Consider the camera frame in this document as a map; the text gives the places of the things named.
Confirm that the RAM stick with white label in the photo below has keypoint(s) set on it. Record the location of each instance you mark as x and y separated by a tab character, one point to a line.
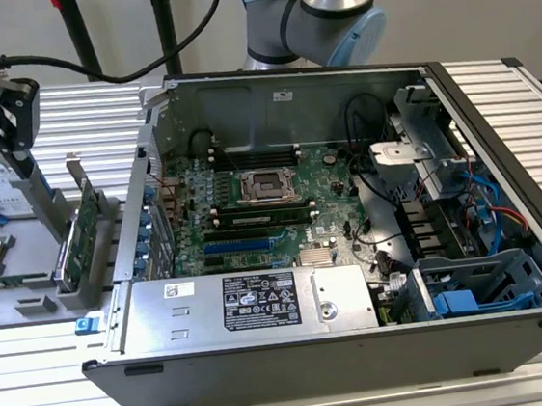
253	220

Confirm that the blue plastic carrier latch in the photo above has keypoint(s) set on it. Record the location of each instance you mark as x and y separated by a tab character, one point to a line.
456	302

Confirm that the short black expansion slot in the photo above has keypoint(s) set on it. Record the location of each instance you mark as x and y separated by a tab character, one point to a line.
219	260

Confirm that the CPU socket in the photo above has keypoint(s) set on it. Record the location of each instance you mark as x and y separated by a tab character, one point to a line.
266	184

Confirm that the silver power supply unit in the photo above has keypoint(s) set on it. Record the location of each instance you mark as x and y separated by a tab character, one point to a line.
158	331

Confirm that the green Nvidia graphics card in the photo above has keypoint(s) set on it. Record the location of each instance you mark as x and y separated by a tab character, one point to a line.
80	233

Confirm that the green RAM stick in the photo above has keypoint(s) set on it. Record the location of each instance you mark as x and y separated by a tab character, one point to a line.
7	278

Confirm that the copper finned heat sink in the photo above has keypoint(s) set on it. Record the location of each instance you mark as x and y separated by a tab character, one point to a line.
315	258

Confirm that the black pole with red tape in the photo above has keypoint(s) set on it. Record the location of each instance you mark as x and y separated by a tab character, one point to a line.
79	39

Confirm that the small blue plastic clip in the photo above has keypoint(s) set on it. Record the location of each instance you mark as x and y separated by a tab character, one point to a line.
87	325

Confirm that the black table corner cap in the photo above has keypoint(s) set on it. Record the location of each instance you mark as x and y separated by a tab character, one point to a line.
511	62

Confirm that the grey metal drive cage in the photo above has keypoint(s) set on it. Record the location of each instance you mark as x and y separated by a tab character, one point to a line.
417	115

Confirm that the long black expansion slot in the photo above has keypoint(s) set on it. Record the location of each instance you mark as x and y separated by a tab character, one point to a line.
235	235

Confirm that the blue expansion slot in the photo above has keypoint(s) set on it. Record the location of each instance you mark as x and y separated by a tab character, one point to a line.
237	246

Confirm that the grey plastic parts rack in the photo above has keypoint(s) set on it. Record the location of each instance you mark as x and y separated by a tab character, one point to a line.
29	255

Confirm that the black open PC case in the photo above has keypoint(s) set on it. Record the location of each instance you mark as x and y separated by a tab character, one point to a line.
317	368

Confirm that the green Dell motherboard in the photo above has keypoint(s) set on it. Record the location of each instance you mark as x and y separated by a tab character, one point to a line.
317	179

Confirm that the black RAM slot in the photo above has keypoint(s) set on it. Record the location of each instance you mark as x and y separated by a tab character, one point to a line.
262	207
262	163
261	152

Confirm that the grey plastic disk bay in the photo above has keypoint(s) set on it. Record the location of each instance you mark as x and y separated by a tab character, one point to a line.
500	266

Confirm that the black stand pole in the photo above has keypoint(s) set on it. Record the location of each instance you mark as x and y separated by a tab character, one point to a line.
165	30

